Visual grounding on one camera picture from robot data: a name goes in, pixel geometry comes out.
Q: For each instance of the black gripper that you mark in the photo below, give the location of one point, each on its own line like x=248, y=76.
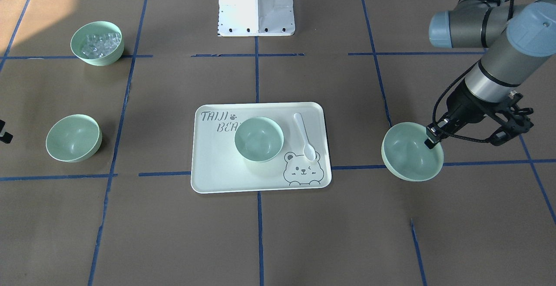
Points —
x=466, y=106

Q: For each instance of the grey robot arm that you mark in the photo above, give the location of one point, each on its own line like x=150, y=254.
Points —
x=518, y=39

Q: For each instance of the white plastic spoon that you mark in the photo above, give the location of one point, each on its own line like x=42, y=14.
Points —
x=308, y=149

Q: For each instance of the green bowl on tray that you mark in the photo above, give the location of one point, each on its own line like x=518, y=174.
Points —
x=259, y=139

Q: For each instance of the cream bear tray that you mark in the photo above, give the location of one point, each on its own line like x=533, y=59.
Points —
x=217, y=167

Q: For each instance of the green bowl with ice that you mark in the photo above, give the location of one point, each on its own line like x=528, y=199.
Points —
x=97, y=27

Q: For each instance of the clear ice cubes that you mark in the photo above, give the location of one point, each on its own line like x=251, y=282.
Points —
x=95, y=46

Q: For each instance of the black object at edge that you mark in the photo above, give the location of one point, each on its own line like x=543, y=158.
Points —
x=5, y=136

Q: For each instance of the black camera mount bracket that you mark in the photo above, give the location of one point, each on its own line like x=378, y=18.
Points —
x=512, y=119

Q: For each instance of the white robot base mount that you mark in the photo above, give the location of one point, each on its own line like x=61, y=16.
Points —
x=243, y=18

